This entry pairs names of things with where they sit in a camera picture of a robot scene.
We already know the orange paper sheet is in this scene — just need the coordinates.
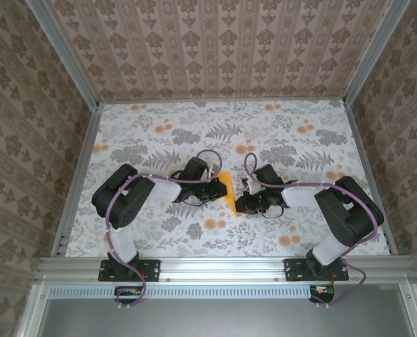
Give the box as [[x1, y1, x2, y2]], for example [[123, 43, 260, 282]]
[[218, 171, 240, 218]]

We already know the floral table cover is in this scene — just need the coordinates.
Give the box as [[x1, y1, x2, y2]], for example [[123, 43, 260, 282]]
[[59, 100, 392, 258]]

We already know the small circuit board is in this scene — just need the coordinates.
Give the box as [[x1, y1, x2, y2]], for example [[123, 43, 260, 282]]
[[309, 284, 336, 303], [115, 286, 143, 305]]

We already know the grey metal panel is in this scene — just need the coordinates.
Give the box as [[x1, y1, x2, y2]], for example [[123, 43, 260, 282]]
[[36, 284, 417, 337]]

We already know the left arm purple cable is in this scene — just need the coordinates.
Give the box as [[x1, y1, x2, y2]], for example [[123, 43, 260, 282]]
[[105, 149, 225, 312]]

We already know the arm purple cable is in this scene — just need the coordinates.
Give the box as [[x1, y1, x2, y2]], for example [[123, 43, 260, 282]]
[[105, 149, 225, 312], [244, 152, 385, 310]]

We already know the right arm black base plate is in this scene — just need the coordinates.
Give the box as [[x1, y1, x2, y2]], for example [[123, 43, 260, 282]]
[[284, 258, 350, 282]]

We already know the aluminium side rail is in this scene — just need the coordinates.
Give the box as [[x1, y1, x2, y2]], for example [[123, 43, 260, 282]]
[[344, 101, 399, 256], [51, 103, 102, 256]]

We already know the aluminium frame cross rail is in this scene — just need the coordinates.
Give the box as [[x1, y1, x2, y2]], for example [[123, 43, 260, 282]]
[[36, 255, 417, 285]]

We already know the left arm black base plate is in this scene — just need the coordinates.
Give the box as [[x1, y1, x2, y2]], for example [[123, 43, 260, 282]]
[[99, 258, 161, 282]]

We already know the slotted grey cable duct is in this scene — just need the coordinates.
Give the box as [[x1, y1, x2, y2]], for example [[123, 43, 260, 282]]
[[48, 284, 313, 298]]

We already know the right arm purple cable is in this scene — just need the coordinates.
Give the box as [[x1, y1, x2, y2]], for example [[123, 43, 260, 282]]
[[244, 152, 385, 310]]

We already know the aluminium upright post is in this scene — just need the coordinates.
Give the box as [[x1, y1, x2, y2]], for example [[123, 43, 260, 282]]
[[343, 0, 413, 106], [27, 0, 100, 108]]

